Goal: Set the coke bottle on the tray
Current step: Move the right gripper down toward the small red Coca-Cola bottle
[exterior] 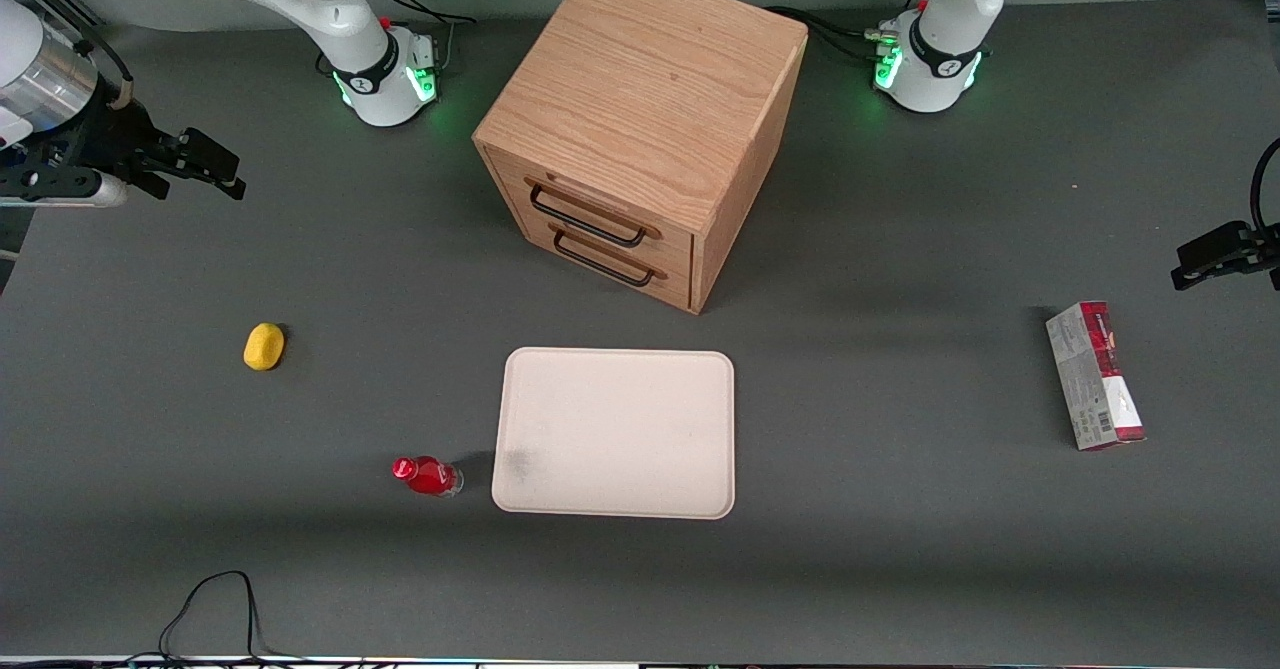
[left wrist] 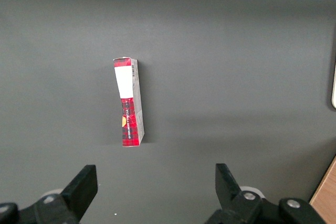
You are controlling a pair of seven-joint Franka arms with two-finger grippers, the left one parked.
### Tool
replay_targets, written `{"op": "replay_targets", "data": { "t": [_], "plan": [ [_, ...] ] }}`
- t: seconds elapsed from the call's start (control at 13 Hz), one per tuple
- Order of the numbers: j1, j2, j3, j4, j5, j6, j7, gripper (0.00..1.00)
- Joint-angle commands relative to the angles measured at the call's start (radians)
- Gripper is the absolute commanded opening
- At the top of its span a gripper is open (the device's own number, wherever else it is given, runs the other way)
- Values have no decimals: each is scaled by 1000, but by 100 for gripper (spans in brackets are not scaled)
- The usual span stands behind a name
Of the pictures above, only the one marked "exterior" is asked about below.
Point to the wooden drawer cabinet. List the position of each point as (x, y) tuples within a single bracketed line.
[(650, 79)]

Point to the beige rectangular tray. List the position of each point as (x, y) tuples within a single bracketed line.
[(615, 434)]

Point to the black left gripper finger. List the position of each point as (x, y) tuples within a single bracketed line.
[(1215, 239), (1205, 271)]

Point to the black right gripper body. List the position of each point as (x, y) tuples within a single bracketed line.
[(112, 137)]

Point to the red and grey carton box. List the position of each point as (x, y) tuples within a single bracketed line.
[(1095, 379)]

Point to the red coke bottle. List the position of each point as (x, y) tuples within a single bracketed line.
[(430, 476)]

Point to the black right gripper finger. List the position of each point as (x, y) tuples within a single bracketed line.
[(212, 152), (215, 187)]

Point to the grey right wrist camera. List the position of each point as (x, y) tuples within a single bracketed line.
[(70, 189)]

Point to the yellow lemon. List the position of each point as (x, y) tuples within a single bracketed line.
[(264, 346)]

